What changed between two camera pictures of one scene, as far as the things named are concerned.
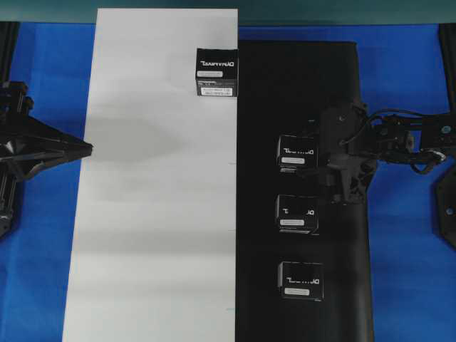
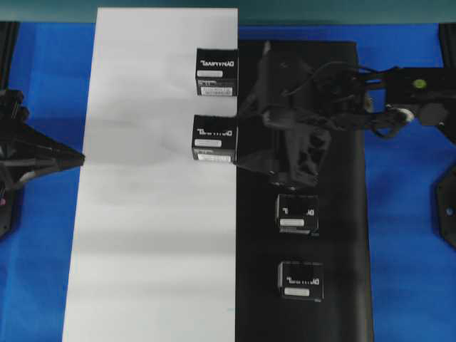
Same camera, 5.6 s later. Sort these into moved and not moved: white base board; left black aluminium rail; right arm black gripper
Moved: right arm black gripper
Not moved: left black aluminium rail; white base board
